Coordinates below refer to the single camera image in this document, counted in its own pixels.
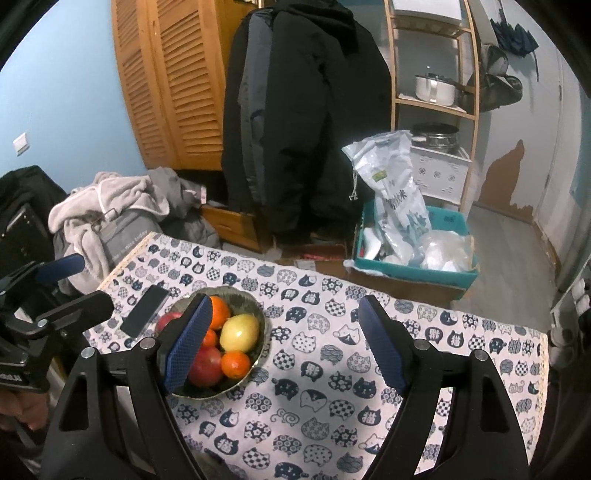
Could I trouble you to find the white patterned storage box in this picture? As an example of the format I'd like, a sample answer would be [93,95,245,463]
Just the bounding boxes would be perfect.
[411,141,472,206]

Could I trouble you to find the black cloth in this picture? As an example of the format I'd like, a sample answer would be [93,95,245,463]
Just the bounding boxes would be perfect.
[0,166,70,222]

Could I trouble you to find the cardboard box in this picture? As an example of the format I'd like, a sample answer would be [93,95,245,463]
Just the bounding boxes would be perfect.
[277,240,467,308]

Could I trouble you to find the dark blue umbrella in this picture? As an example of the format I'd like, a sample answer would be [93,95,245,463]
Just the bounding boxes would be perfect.
[490,16,540,58]

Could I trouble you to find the grey printed sweatshirt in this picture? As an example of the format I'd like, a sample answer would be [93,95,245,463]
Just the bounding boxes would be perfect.
[55,210,162,291]

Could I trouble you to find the white storage bin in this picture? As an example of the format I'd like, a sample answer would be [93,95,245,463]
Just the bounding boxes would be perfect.
[390,0,465,26]

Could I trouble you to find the teal plastic crate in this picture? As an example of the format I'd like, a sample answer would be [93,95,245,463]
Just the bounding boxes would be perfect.
[353,200,479,289]

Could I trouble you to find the clear plastic bags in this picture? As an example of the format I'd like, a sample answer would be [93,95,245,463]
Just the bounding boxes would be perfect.
[418,230,476,273]

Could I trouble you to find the pile of clothes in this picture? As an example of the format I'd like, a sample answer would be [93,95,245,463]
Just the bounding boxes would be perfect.
[48,172,171,278]

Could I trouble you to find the wooden drawer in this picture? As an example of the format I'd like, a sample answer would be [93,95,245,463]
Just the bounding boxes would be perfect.
[201,204,273,254]

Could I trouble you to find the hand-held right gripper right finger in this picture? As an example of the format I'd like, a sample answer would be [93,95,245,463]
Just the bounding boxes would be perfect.
[358,295,532,480]

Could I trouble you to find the grey door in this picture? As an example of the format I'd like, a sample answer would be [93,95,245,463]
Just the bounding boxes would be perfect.
[475,0,583,227]

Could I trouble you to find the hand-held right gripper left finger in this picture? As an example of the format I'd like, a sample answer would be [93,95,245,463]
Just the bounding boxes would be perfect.
[39,294,214,480]

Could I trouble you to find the wooden louvered wardrobe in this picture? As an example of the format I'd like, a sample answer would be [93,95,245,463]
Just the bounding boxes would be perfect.
[111,0,259,172]

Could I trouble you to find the large orange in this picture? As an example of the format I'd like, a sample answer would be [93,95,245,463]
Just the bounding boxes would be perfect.
[209,296,232,330]
[221,351,253,380]

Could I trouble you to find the black plastic crate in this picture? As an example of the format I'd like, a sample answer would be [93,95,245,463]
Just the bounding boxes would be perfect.
[0,203,56,278]

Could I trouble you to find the green glass bowl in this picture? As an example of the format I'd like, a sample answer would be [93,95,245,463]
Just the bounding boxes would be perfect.
[154,286,273,400]

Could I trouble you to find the wooden shelf rack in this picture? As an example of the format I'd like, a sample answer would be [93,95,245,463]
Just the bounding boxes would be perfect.
[383,0,481,222]

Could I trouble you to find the dark grey jacket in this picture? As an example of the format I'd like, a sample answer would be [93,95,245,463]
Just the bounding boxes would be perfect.
[222,9,282,213]

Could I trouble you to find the cat print tablecloth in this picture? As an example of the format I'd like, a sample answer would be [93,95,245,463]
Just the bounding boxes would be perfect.
[88,232,550,480]

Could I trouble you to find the grey clothes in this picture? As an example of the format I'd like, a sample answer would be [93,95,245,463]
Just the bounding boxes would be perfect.
[148,167,222,250]

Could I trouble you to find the shoe rack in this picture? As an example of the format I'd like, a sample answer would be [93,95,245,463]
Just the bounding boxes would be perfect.
[547,277,591,370]

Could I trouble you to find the white rice bag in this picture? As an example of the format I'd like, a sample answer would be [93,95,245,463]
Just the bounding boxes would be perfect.
[342,130,432,266]

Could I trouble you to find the black hooded coat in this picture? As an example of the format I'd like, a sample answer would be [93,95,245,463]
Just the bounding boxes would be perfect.
[221,0,393,245]

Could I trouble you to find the green hanging bag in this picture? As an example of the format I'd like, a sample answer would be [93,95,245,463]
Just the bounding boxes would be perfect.
[466,44,524,114]

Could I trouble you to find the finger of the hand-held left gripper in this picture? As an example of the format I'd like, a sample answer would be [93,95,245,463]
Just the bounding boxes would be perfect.
[0,254,86,298]
[16,292,114,342]

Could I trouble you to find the steel pot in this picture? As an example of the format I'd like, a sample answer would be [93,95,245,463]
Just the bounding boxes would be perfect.
[411,122,459,151]

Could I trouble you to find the person's left hand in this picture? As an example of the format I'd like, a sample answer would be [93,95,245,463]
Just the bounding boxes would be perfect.
[0,391,51,430]

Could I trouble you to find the yellow lemon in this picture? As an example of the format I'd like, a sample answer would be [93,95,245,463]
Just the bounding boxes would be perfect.
[219,314,260,352]

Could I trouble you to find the white cooking pot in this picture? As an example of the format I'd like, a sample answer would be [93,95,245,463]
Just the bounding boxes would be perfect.
[414,73,458,106]

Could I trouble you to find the black smartphone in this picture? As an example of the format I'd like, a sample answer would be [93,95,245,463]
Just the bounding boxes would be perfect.
[120,285,171,339]

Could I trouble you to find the assorted shoes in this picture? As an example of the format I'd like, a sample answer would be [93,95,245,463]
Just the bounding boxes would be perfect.
[549,286,591,365]

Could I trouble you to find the dark cloth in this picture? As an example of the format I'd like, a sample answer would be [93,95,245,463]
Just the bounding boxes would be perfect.
[536,364,591,480]

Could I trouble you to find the dark red apple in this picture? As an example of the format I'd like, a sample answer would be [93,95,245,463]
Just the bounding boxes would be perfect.
[187,347,225,387]

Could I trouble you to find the bright red apple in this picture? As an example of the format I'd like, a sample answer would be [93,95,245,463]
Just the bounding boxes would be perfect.
[154,311,184,335]

